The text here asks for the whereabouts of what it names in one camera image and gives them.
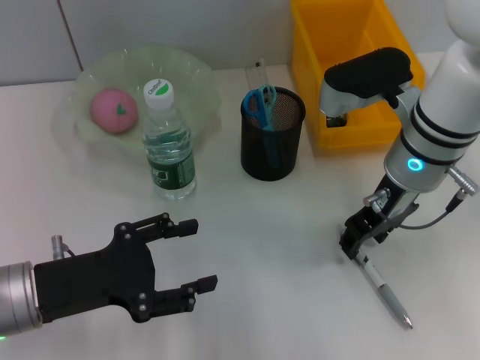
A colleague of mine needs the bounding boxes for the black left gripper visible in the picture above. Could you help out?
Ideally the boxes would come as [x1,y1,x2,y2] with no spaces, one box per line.
[33,212,219,324]

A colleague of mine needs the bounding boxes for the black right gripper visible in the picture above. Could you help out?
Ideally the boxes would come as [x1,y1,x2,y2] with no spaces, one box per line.
[338,172,421,261]

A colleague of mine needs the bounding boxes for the white grey pen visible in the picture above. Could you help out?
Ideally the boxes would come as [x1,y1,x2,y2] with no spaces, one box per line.
[337,223,415,331]

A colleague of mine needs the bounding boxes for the clear green-label water bottle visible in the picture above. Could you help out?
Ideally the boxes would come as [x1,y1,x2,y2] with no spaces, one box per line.
[141,79,197,201]

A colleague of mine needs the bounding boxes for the green plastic wrapper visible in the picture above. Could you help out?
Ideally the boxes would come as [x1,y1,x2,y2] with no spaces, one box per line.
[325,114,350,129]

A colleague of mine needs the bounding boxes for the pink toy peach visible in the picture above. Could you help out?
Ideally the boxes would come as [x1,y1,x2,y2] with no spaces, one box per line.
[88,88,140,135]

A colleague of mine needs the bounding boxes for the blue teal scissors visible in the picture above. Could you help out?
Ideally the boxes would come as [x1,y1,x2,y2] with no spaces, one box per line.
[242,84,283,170]

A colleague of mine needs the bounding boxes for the clear plastic ruler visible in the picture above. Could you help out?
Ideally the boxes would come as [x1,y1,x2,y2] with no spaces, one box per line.
[244,57,272,94]

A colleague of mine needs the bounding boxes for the black mesh pen holder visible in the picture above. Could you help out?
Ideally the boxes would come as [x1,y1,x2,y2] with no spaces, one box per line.
[239,86,307,182]

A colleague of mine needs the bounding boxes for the translucent green fruit plate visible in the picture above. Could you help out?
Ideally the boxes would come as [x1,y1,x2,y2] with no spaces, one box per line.
[55,45,224,167]

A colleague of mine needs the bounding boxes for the yellow plastic bin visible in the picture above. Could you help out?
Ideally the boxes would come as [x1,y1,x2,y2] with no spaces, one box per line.
[290,0,427,152]

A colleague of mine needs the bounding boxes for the grey right arm cable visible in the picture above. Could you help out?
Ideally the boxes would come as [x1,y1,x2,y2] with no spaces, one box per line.
[361,167,470,230]

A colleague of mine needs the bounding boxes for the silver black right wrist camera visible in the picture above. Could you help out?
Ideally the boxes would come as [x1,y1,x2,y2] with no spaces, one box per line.
[319,46,416,119]

